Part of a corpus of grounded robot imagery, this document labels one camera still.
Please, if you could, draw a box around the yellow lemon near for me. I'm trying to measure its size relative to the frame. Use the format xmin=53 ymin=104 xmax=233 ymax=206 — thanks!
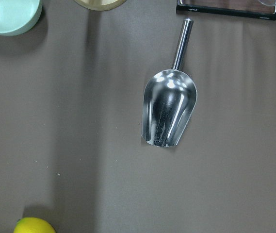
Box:
xmin=13 ymin=217 xmax=56 ymax=233

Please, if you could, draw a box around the black glass rack tray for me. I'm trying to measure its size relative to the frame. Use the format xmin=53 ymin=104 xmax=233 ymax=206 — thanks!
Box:
xmin=176 ymin=0 xmax=276 ymax=21

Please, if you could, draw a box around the mint green bowl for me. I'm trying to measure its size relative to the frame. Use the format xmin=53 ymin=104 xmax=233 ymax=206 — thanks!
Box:
xmin=0 ymin=0 xmax=43 ymax=36

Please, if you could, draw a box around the wooden cup tree stand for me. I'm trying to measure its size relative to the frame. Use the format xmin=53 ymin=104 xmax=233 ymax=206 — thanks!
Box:
xmin=75 ymin=0 xmax=126 ymax=11

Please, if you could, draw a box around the steel ice scoop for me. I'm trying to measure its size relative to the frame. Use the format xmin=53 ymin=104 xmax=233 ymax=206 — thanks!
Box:
xmin=142 ymin=18 xmax=197 ymax=148

